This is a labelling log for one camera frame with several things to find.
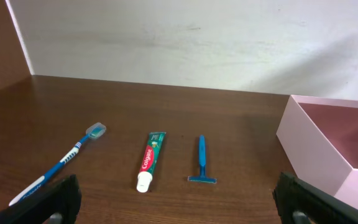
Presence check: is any green red toothpaste tube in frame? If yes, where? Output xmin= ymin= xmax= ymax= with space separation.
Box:
xmin=136 ymin=132 xmax=166 ymax=193

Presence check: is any white cardboard box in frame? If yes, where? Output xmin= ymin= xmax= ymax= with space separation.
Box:
xmin=277 ymin=95 xmax=358 ymax=209

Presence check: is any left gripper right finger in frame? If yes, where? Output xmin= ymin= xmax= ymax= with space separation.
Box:
xmin=272 ymin=172 xmax=358 ymax=224

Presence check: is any blue white toothbrush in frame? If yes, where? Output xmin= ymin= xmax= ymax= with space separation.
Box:
xmin=9 ymin=123 xmax=106 ymax=206

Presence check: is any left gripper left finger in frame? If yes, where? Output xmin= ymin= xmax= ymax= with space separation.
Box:
xmin=0 ymin=174 xmax=82 ymax=223

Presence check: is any blue disposable razor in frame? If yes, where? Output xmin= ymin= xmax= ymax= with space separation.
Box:
xmin=188 ymin=135 xmax=217 ymax=184

